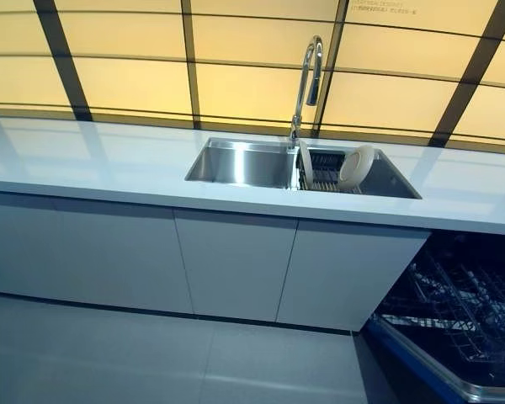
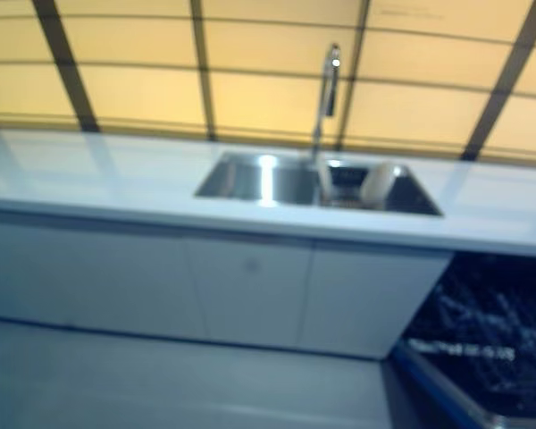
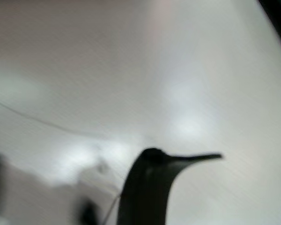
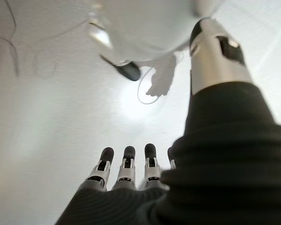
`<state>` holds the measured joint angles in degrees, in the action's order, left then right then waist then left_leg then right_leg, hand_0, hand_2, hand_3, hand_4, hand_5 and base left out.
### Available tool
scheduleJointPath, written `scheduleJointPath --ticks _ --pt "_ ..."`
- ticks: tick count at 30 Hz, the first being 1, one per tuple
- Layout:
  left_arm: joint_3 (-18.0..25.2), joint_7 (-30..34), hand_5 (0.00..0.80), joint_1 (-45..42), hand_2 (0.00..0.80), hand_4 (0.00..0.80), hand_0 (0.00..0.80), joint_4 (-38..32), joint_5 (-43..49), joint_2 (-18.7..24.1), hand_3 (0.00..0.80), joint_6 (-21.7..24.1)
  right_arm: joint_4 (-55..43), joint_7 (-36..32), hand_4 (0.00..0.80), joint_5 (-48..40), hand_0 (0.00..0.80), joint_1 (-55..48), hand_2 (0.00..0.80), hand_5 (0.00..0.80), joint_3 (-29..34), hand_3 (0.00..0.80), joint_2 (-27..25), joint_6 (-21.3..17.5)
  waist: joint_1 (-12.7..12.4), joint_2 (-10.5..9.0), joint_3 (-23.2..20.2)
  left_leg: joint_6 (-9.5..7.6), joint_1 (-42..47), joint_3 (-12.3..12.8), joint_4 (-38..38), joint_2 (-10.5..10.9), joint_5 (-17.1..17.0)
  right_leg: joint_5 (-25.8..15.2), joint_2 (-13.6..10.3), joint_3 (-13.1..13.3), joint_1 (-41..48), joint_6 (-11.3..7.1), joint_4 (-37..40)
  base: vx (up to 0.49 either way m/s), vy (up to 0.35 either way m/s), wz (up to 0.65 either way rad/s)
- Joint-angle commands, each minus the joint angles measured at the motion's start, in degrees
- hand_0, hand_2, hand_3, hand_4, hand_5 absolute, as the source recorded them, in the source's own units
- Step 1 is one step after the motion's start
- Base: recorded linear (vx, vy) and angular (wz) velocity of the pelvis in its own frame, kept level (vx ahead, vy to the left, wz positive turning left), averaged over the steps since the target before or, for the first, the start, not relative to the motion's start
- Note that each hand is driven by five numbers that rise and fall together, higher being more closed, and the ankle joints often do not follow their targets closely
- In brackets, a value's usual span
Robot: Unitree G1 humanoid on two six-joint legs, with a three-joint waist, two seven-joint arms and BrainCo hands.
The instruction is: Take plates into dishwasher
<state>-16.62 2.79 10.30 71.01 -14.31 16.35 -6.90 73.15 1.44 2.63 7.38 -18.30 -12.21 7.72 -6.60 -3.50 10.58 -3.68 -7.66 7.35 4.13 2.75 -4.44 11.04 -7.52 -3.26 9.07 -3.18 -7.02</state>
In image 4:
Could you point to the right robot hand, dark palm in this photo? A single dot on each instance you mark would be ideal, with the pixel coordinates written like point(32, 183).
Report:
point(215, 164)

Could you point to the black spoon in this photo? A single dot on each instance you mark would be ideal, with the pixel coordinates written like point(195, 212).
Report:
point(129, 70)

